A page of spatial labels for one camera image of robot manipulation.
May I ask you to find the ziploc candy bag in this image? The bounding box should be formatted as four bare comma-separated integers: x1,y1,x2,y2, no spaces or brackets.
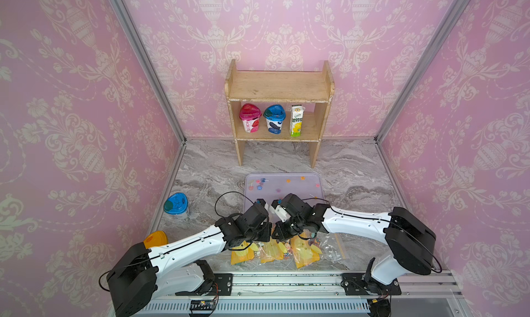
288,231,349,269
230,241,259,265
259,240,291,264

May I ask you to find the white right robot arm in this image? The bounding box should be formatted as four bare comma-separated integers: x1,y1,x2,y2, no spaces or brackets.
268,194,442,287

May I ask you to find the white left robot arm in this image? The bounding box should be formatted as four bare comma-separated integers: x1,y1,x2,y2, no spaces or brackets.
106,199,272,316

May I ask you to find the lavender plastic tray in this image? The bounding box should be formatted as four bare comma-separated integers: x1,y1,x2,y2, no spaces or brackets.
244,172,324,211

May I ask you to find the blue lid cup on table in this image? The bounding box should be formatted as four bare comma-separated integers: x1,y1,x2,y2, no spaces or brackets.
163,193,189,217

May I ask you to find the orange lid cup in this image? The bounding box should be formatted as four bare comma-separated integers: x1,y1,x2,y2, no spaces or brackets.
144,231,168,249

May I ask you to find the green white juice carton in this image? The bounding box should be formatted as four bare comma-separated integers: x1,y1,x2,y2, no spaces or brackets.
290,105,305,137

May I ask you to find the blue lid yogurt cup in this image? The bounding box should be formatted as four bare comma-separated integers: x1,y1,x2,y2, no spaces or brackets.
264,104,287,134

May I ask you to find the pink lid yogurt cup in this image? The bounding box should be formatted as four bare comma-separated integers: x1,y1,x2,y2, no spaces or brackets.
239,103,262,133

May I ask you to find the wooden shelf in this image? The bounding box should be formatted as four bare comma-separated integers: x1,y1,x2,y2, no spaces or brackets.
224,59,335,169

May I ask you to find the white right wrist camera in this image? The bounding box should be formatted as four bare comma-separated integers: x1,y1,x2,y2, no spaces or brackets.
269,200,291,222

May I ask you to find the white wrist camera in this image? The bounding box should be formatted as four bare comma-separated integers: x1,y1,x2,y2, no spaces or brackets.
255,198,266,207
269,200,291,222

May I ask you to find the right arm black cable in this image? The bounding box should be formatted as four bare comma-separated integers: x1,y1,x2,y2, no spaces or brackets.
301,198,443,274

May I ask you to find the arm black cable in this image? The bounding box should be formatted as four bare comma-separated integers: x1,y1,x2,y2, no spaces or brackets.
213,191,255,219
301,198,443,274

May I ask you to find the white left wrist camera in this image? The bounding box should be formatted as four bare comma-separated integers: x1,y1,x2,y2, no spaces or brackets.
255,198,266,207

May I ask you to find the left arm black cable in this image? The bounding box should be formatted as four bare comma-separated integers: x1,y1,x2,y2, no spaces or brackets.
213,191,255,219

